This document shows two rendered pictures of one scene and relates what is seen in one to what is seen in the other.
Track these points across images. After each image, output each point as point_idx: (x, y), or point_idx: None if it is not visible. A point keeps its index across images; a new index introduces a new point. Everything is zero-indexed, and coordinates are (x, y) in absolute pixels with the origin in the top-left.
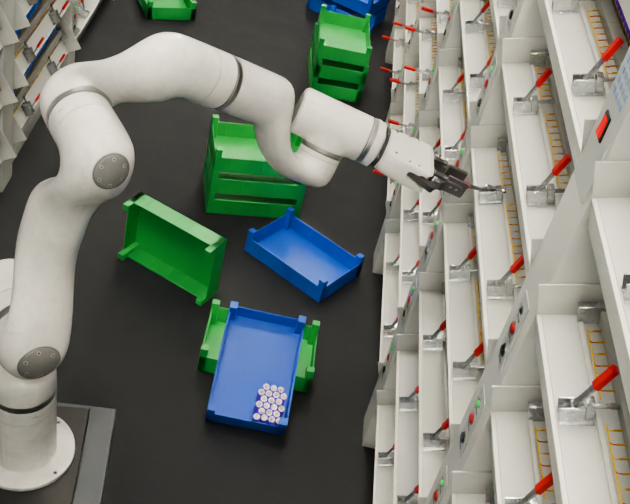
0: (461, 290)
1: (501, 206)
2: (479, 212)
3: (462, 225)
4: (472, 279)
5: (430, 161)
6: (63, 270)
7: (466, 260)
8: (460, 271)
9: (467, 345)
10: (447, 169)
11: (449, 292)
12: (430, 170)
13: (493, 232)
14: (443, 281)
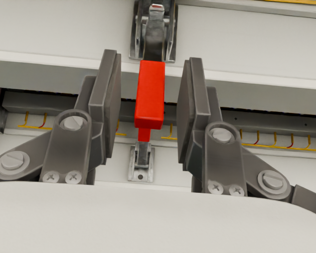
0: (176, 164)
1: (190, 10)
2: (217, 69)
3: None
4: (156, 143)
5: (191, 215)
6: None
7: (147, 145)
8: (151, 160)
9: (304, 169)
10: (109, 122)
11: (180, 185)
12: (305, 224)
13: (311, 47)
14: None
